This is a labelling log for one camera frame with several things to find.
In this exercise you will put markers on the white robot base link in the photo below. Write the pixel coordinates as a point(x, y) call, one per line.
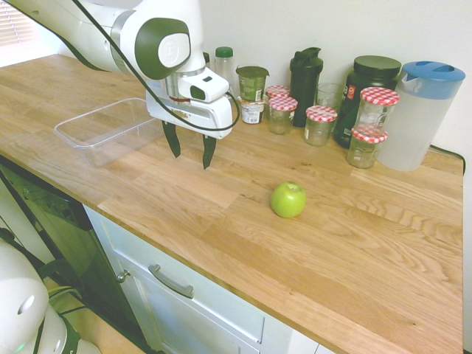
point(22, 306)

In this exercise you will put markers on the green upturned yogurt cup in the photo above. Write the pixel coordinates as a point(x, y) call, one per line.
point(252, 84)

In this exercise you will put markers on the green apple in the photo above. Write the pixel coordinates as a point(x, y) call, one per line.
point(288, 201)

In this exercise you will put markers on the clear drinking glass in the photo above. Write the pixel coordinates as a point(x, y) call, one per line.
point(329, 96)

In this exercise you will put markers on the white labelled yogurt pot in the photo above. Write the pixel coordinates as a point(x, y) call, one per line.
point(253, 111)

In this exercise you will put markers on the clear bottle green cap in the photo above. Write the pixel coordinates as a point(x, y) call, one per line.
point(223, 70)

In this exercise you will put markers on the dark protein powder tub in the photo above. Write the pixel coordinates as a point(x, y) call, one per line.
point(368, 77)

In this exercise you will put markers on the black shaker bottle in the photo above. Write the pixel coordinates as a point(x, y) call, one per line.
point(305, 88)

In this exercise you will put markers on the dark capped bottle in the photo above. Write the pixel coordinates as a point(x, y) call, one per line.
point(206, 59)

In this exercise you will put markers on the glass jar checked lid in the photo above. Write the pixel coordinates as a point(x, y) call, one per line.
point(282, 118)
point(378, 112)
point(319, 127)
point(363, 151)
point(277, 91)

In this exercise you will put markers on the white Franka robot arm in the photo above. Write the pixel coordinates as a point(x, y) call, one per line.
point(92, 33)

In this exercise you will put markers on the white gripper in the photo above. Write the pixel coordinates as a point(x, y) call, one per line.
point(206, 114)

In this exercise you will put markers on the clear plastic container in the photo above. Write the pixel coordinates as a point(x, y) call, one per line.
point(96, 125)

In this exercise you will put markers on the plastic pitcher blue lid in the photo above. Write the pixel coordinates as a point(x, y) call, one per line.
point(420, 118)

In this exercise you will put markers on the window blind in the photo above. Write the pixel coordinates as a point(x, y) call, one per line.
point(14, 22)

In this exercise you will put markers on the silver cabinet knob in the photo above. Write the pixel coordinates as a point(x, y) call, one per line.
point(123, 276)

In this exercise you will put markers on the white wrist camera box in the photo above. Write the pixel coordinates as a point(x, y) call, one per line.
point(206, 86)

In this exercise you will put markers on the dark appliance door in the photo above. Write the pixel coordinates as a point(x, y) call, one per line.
point(62, 236)

